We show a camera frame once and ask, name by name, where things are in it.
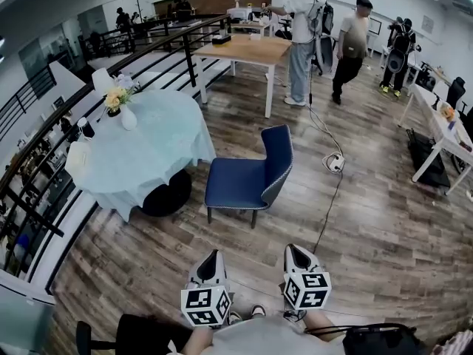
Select white cabinet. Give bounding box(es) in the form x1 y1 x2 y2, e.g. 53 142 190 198
0 270 56 355

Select black shoulder bag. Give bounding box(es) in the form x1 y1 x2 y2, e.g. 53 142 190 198
304 322 421 355

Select round table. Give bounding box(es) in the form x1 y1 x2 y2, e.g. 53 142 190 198
72 89 217 223

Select black power cable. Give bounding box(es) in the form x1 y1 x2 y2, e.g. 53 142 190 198
313 168 344 254

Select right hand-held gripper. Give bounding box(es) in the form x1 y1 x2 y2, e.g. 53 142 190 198
282 243 333 310

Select white printer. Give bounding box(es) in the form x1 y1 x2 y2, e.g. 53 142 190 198
226 6 252 24

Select black tumbler white lid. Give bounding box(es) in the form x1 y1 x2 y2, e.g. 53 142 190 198
76 116 96 140

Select wooden table white legs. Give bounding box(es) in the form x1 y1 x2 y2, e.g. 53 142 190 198
194 34 293 119

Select black folded cart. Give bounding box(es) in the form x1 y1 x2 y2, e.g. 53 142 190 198
406 128 452 188

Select person's grey shirt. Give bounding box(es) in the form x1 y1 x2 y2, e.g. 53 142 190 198
168 314 347 355

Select person's right shoe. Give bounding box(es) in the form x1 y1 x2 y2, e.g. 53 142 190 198
283 308 308 323

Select yellow and purple flowers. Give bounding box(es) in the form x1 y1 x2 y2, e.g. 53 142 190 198
104 74 141 113

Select person's left forearm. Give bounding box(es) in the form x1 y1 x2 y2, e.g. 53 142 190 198
180 325 215 355

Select black metal railing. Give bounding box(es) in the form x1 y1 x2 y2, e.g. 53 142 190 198
0 13 232 295

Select blue upholstered chair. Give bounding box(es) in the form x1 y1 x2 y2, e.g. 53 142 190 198
204 124 295 230

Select black tether cable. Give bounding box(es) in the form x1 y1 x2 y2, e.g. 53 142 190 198
308 0 322 107

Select light blue tablecloth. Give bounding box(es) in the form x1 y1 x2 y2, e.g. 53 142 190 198
72 89 217 223

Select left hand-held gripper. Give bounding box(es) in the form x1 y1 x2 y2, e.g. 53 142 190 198
180 249 233 328

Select white lamp shade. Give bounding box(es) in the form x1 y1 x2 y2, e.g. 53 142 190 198
91 68 114 98

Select black office chair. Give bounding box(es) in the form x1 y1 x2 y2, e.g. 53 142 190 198
446 76 467 109
75 313 193 355
275 16 296 42

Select white vase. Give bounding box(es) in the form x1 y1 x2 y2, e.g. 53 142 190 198
120 104 137 132

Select person's right forearm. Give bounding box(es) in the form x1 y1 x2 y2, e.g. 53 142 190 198
302 308 344 343

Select white power strip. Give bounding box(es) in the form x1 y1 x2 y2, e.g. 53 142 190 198
324 152 344 173

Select small white table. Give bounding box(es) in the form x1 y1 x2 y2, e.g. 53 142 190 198
231 20 276 38

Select long white table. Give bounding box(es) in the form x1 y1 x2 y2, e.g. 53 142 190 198
398 83 473 195

